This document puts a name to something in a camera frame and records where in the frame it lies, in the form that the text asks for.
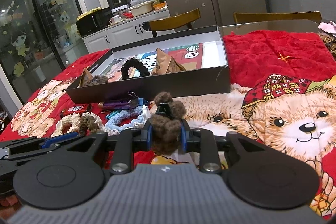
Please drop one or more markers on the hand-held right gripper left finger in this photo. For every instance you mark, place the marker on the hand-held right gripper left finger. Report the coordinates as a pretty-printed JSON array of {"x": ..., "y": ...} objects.
[{"x": 149, "y": 134}]

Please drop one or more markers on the glass door with stickers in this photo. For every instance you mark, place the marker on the glass door with stickers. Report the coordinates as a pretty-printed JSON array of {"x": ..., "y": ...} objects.
[{"x": 31, "y": 29}]

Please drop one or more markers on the white kitchen cabinet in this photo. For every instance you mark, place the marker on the white kitchen cabinet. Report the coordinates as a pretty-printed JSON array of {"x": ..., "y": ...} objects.
[{"x": 118, "y": 35}]

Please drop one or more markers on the cream lace scrunchie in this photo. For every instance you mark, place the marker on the cream lace scrunchie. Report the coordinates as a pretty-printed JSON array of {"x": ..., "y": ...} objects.
[{"x": 67, "y": 121}]

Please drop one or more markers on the brown triangular snack packet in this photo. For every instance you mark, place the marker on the brown triangular snack packet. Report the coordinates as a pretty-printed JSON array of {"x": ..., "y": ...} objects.
[
  {"x": 85, "y": 78},
  {"x": 165, "y": 64}
]

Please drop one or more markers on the white cup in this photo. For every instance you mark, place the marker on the white cup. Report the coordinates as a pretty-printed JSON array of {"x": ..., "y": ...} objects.
[{"x": 115, "y": 19}]

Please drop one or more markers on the beige plastic basin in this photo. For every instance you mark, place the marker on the beige plastic basin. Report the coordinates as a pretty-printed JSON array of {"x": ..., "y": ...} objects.
[{"x": 141, "y": 9}]

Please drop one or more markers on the brown white crochet scrunchie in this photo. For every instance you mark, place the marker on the brown white crochet scrunchie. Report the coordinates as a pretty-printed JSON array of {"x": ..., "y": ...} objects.
[{"x": 90, "y": 121}]

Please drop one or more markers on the shallow black cardboard box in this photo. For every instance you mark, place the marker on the shallow black cardboard box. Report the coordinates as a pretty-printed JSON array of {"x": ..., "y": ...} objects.
[{"x": 157, "y": 87}]

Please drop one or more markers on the orange box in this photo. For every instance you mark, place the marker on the orange box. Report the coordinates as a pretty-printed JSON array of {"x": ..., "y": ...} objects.
[{"x": 159, "y": 5}]

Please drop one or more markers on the black crochet scrunchie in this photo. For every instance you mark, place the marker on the black crochet scrunchie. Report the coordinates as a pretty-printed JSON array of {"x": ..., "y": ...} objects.
[{"x": 131, "y": 66}]

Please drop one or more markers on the pink cloth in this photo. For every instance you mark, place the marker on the pink cloth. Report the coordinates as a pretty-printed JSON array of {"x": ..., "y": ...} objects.
[{"x": 328, "y": 27}]

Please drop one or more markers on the red bear printed blanket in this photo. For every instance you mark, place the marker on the red bear printed blanket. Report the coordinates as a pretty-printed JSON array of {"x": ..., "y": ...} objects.
[{"x": 262, "y": 56}]

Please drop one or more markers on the colourful printed sheet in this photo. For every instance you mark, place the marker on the colourful printed sheet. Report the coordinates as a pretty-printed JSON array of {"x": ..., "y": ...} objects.
[{"x": 195, "y": 58}]

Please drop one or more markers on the purple snack bar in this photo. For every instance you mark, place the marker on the purple snack bar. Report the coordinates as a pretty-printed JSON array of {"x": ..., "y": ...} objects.
[{"x": 118, "y": 104}]

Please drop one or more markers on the black microwave oven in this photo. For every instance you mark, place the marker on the black microwave oven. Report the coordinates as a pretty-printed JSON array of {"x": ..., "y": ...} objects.
[{"x": 92, "y": 23}]

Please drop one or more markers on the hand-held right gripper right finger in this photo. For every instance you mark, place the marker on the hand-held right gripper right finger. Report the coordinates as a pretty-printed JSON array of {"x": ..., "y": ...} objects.
[{"x": 184, "y": 140}]

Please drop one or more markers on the red snack packet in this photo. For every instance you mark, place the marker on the red snack packet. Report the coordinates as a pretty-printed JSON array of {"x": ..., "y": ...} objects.
[{"x": 76, "y": 110}]

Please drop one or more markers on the light blue crochet scrunchie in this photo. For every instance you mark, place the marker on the light blue crochet scrunchie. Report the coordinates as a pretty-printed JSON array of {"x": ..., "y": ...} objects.
[{"x": 126, "y": 121}]

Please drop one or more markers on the wooden chair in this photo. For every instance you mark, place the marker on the wooden chair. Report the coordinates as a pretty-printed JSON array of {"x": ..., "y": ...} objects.
[
  {"x": 173, "y": 20},
  {"x": 275, "y": 16}
]

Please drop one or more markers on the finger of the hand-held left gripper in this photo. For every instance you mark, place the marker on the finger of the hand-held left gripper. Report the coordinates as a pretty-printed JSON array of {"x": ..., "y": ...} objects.
[
  {"x": 55, "y": 140},
  {"x": 31, "y": 155}
]

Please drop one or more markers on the yellow cloth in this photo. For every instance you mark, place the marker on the yellow cloth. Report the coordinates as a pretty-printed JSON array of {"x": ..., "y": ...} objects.
[{"x": 88, "y": 12}]

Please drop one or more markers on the red packet on counter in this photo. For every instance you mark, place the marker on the red packet on counter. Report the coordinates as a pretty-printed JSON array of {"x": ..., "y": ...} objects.
[{"x": 127, "y": 14}]

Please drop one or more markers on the blue hair clip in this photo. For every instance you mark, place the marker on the blue hair clip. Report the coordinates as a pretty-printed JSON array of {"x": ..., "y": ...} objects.
[
  {"x": 114, "y": 113},
  {"x": 143, "y": 102}
]

